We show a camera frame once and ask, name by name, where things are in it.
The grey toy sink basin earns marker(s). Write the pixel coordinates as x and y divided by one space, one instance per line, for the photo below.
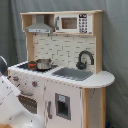
73 74

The wooden toy kitchen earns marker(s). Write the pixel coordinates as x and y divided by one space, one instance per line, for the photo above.
62 79

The grey range hood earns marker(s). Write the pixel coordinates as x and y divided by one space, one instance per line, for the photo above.
39 26

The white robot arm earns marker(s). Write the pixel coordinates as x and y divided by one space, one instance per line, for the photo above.
12 113

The white toy microwave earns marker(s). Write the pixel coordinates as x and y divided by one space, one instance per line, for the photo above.
73 23

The silver toy pot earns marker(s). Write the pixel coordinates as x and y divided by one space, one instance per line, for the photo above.
44 63

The black toy stovetop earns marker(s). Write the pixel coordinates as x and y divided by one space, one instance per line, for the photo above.
31 66

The black toy faucet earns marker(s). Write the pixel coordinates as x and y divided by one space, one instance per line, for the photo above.
82 64

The red oven knob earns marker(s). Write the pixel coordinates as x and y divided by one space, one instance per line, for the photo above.
34 83

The toy oven door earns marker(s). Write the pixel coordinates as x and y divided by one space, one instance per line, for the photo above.
28 102

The grey dishwasher dispenser panel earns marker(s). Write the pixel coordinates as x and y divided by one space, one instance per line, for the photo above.
62 105

